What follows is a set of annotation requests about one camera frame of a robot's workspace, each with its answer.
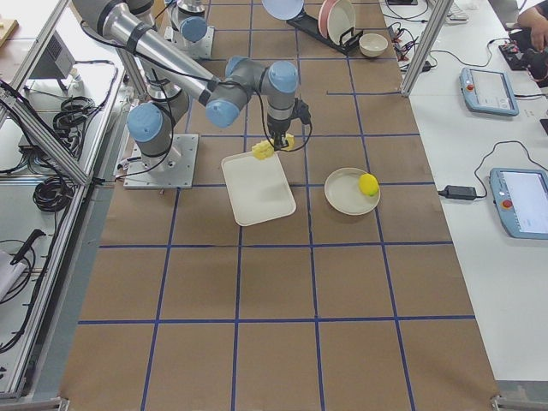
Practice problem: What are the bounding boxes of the blue round plate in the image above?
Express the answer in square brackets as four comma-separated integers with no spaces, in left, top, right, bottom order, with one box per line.
[261,0,304,21]

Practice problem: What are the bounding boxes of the aluminium frame post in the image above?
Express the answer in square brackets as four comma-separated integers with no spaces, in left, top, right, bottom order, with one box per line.
[401,0,452,97]

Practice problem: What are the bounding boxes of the cream plate in rack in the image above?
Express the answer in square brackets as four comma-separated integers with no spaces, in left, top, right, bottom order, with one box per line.
[328,0,356,45]

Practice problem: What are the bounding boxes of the cream round plate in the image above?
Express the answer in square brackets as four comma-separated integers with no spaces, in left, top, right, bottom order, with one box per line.
[324,168,380,216]

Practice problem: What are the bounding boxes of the grey control box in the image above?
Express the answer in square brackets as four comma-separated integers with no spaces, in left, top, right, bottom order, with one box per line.
[29,31,75,92]

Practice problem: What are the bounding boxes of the aluminium side frame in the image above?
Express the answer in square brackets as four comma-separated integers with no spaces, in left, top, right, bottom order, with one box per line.
[1,1,124,399]

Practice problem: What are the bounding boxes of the person at desk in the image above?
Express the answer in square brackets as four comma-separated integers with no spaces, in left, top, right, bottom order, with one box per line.
[513,1,547,87]

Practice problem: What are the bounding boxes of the near blue teach pendant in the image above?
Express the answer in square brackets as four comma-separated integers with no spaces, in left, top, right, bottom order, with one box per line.
[489,168,547,240]

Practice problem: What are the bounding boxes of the far blue teach pendant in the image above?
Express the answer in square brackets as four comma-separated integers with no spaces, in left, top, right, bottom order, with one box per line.
[459,67,519,116]

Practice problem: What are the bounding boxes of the white rectangular tray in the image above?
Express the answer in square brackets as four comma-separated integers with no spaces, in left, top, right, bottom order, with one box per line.
[221,152,296,227]

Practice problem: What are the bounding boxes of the coiled black cables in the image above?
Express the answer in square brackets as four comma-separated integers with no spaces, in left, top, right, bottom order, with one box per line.
[52,96,107,150]

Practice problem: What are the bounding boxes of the brown paper table mat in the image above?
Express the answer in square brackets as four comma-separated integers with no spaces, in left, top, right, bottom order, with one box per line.
[60,1,497,410]

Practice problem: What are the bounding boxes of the pink plate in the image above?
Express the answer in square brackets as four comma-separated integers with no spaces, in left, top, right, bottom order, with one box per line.
[318,0,337,39]

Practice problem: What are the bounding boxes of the cream bowl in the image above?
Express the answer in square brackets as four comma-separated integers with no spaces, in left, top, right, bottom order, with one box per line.
[359,33,389,58]

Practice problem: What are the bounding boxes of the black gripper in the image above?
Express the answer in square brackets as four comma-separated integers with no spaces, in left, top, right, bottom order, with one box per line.
[267,117,291,148]

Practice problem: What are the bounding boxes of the yellow lemon toy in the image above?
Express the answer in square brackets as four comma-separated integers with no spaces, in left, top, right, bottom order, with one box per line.
[358,173,379,197]

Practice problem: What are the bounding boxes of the black power adapter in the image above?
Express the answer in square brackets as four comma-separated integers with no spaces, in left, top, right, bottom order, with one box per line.
[438,185,478,200]

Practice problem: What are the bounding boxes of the black dish rack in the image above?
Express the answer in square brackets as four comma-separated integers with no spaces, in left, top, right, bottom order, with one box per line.
[285,9,365,56]

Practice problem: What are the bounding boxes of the blue teach pendant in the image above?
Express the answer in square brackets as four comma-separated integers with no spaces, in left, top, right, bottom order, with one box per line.
[459,67,519,116]
[489,168,547,240]

